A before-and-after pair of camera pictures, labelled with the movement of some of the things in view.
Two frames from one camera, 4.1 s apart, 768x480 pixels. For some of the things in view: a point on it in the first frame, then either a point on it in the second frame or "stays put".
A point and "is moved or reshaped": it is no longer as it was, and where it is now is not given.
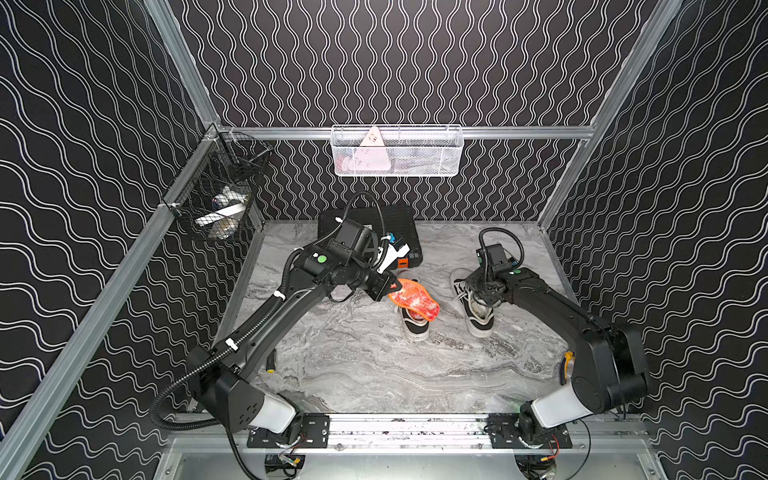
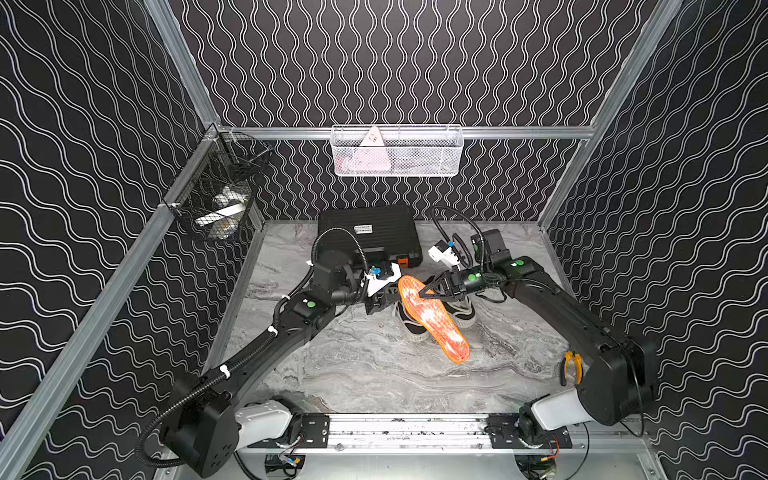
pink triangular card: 372,159 stays put
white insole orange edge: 414,297 is moved or reshaped
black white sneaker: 479,319 is moved or reshaped
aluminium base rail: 418,433 stays put
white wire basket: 408,151 stays put
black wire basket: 211,197 stays put
